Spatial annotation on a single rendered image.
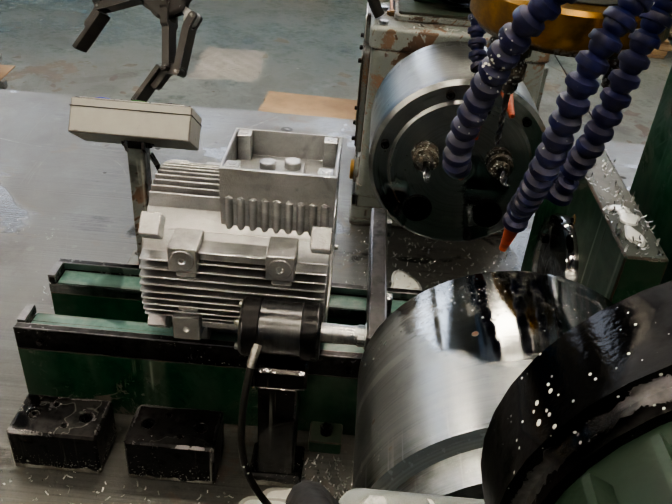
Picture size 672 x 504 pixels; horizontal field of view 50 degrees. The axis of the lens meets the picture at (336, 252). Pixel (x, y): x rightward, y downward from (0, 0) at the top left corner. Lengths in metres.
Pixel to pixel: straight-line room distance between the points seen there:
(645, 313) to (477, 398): 0.25
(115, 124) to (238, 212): 0.35
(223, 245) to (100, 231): 0.57
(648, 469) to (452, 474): 0.25
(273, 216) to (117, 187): 0.72
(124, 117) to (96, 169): 0.46
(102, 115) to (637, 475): 0.93
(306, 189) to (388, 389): 0.27
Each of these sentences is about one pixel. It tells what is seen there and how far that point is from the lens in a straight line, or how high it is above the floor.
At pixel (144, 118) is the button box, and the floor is 1.07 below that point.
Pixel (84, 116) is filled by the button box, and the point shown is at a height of 1.06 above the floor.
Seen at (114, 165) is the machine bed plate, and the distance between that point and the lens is 1.52.
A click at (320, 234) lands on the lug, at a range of 0.74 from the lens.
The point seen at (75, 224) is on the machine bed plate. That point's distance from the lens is 1.33.
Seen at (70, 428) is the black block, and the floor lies 0.86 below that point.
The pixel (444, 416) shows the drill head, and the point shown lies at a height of 1.14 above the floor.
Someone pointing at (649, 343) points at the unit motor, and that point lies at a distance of 0.24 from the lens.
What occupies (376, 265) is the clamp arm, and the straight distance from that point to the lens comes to 0.80.
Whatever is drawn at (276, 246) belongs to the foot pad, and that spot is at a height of 1.08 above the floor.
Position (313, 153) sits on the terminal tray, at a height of 1.12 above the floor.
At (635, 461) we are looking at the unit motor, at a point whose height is 1.32.
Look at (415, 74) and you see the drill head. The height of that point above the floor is 1.14.
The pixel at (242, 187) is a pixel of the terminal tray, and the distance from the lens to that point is 0.74.
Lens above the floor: 1.48
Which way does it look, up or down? 34 degrees down
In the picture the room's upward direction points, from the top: 5 degrees clockwise
